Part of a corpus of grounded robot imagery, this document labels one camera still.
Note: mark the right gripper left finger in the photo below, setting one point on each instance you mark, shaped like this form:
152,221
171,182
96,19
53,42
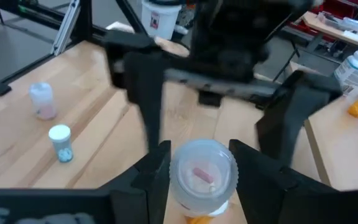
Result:
148,186

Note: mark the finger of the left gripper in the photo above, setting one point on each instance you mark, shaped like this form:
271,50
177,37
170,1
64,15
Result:
145,77
291,118

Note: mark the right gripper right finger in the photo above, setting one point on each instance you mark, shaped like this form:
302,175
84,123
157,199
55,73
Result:
259,186

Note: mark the clear pill bottle pink pills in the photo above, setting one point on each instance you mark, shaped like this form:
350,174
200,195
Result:
42,99
204,177

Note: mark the white labelled pill bottle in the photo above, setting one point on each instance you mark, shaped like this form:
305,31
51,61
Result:
350,76

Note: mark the white bucket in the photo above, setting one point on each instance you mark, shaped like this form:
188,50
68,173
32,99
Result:
160,21

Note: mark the medium orange pill bottle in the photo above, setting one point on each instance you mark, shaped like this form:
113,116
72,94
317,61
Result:
197,220

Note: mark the silver aluminium extrusion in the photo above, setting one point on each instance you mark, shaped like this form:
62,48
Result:
65,28

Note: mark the wooden workbench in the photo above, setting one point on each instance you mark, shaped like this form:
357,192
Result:
322,26

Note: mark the blue pill bottle white cap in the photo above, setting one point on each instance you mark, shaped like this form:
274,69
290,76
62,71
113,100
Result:
61,140

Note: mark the clear plastic container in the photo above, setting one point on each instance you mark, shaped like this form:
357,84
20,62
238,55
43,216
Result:
353,24

